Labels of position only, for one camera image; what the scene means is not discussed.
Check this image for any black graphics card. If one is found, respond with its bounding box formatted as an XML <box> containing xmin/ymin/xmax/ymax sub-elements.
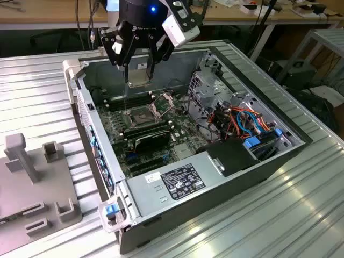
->
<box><xmin>133</xmin><ymin>131</ymin><xmax>171</xmax><ymax>154</ymax></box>

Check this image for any metal slat shelf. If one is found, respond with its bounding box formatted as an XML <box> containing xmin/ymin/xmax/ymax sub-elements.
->
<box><xmin>275</xmin><ymin>28</ymin><xmax>344</xmax><ymax>89</ymax></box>

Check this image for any blue disk carrier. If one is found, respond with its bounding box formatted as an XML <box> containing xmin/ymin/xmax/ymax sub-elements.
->
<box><xmin>242</xmin><ymin>133</ymin><xmax>279</xmax><ymax>152</ymax></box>

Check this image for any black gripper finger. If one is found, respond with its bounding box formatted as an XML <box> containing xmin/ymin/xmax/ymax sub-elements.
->
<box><xmin>98</xmin><ymin>23</ymin><xmax>137</xmax><ymax>82</ymax></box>
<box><xmin>146</xmin><ymin>28</ymin><xmax>176</xmax><ymax>80</ymax></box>

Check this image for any silver drive cage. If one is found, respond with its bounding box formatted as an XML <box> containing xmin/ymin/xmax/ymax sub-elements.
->
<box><xmin>188</xmin><ymin>71</ymin><xmax>235</xmax><ymax>140</ymax></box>

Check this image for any CPU socket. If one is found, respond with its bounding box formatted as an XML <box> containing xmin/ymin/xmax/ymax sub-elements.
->
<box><xmin>128</xmin><ymin>107</ymin><xmax>160</xmax><ymax>130</ymax></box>

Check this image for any green motherboard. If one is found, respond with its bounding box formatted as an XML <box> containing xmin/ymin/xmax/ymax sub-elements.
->
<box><xmin>95</xmin><ymin>90</ymin><xmax>200</xmax><ymax>180</ymax></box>

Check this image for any orange wire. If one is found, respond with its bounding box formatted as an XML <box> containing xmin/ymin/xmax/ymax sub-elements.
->
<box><xmin>230</xmin><ymin>107</ymin><xmax>271</xmax><ymax>133</ymax></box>

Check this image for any wooden desk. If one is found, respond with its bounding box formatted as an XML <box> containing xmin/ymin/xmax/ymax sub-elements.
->
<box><xmin>198</xmin><ymin>0</ymin><xmax>342</xmax><ymax>30</ymax></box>
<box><xmin>0</xmin><ymin>0</ymin><xmax>109</xmax><ymax>31</ymax></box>

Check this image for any black plastic shroud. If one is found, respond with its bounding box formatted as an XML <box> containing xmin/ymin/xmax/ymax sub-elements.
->
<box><xmin>196</xmin><ymin>138</ymin><xmax>261</xmax><ymax>178</ymax></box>

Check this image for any silver power supply unit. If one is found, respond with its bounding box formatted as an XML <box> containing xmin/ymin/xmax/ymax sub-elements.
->
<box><xmin>126</xmin><ymin>153</ymin><xmax>225</xmax><ymax>219</ymax></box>

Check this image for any black box with handle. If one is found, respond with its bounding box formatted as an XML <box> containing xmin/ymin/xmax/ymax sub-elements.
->
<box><xmin>284</xmin><ymin>60</ymin><xmax>318</xmax><ymax>90</ymax></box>

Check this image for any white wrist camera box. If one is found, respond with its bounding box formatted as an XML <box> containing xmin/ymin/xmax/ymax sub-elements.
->
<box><xmin>162</xmin><ymin>0</ymin><xmax>201</xmax><ymax>49</ymax></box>

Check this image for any blue wire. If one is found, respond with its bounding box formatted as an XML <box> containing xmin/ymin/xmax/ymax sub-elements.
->
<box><xmin>236</xmin><ymin>110</ymin><xmax>263</xmax><ymax>137</ymax></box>

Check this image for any blue case latch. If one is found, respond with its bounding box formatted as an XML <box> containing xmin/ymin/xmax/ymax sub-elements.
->
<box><xmin>105</xmin><ymin>204</ymin><xmax>119</xmax><ymax>219</ymax></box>

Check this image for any grey hanging cable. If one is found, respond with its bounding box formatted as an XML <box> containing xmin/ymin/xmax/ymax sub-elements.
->
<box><xmin>88</xmin><ymin>0</ymin><xmax>97</xmax><ymax>51</ymax></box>

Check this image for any grey parts rack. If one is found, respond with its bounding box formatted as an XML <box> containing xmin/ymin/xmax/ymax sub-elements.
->
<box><xmin>0</xmin><ymin>133</ymin><xmax>84</xmax><ymax>249</ymax></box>

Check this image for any brown cardboard box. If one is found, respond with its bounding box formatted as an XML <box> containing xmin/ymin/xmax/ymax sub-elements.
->
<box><xmin>291</xmin><ymin>4</ymin><xmax>316</xmax><ymax>17</ymax></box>

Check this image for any black RAM stick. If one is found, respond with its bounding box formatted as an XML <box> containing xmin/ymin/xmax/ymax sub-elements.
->
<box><xmin>121</xmin><ymin>120</ymin><xmax>173</xmax><ymax>137</ymax></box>
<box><xmin>124</xmin><ymin>125</ymin><xmax>175</xmax><ymax>141</ymax></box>

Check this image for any open black PC case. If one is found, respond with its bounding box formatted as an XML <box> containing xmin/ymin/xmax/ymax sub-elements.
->
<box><xmin>62</xmin><ymin>45</ymin><xmax>314</xmax><ymax>255</ymax></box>

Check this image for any silver CPU plate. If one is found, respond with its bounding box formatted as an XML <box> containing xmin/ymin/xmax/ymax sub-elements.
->
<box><xmin>127</xmin><ymin>68</ymin><xmax>150</xmax><ymax>89</ymax></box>

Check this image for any metal socket cover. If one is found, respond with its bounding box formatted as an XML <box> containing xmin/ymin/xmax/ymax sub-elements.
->
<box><xmin>150</xmin><ymin>92</ymin><xmax>175</xmax><ymax>119</ymax></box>

